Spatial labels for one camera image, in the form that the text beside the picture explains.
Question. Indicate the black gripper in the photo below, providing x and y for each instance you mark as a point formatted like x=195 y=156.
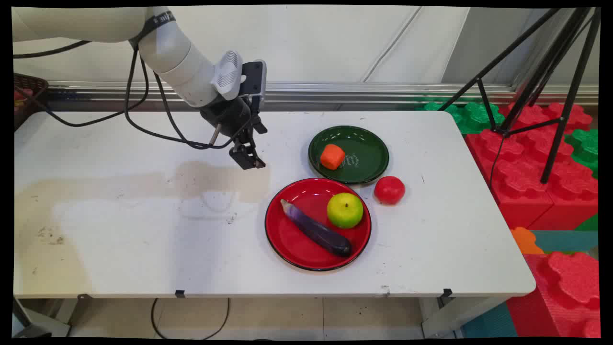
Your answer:
x=230 y=117

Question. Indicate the purple toy eggplant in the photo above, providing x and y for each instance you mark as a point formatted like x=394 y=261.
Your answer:
x=318 y=231

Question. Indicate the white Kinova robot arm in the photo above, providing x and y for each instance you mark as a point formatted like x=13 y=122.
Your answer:
x=182 y=62

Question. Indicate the orange toy carrot piece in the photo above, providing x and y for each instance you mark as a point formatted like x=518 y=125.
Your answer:
x=332 y=156

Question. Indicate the red round plate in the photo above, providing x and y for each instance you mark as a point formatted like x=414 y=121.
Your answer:
x=297 y=239

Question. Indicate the green toy apple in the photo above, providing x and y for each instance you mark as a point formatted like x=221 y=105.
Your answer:
x=345 y=211

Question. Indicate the dark green round plate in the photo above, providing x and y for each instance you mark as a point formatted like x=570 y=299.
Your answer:
x=366 y=153

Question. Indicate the red toy tomato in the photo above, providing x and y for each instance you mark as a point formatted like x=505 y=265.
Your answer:
x=389 y=190

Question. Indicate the black table edge clip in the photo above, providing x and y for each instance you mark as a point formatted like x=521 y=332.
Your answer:
x=447 y=293
x=180 y=293

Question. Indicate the green foam block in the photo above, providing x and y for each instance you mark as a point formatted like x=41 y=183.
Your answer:
x=586 y=148
x=474 y=117

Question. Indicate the dark woven basket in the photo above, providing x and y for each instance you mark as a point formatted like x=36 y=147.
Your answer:
x=28 y=98

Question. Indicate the white table leg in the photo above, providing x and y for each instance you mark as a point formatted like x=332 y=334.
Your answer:
x=43 y=321
x=455 y=316

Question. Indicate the large red foam block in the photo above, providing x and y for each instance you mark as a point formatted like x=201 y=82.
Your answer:
x=522 y=172

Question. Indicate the orange foam piece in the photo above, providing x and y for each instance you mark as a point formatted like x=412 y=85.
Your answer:
x=525 y=241

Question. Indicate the teal foam mat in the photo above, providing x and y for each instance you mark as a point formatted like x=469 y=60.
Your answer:
x=567 y=241
x=488 y=323

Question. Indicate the black tripod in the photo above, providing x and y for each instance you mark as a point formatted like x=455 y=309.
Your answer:
x=570 y=96

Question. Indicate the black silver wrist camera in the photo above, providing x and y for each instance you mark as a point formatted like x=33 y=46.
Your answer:
x=254 y=79

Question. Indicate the silver wall rail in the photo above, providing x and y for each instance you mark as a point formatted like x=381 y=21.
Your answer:
x=359 y=92

